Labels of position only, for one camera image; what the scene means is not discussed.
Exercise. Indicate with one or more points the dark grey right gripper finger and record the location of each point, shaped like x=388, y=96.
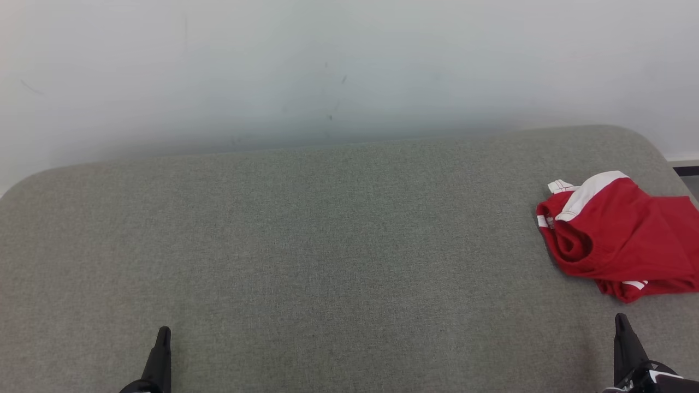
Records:
x=627, y=349

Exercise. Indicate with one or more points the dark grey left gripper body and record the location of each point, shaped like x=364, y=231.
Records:
x=142, y=387

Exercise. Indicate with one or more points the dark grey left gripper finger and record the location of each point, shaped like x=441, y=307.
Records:
x=161, y=360

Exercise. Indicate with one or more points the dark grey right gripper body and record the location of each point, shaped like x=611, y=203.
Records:
x=655, y=383

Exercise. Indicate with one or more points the red jersey with white sleeves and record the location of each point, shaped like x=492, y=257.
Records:
x=628, y=293

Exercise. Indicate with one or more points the white and black baseboard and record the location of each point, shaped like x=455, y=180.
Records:
x=685, y=168

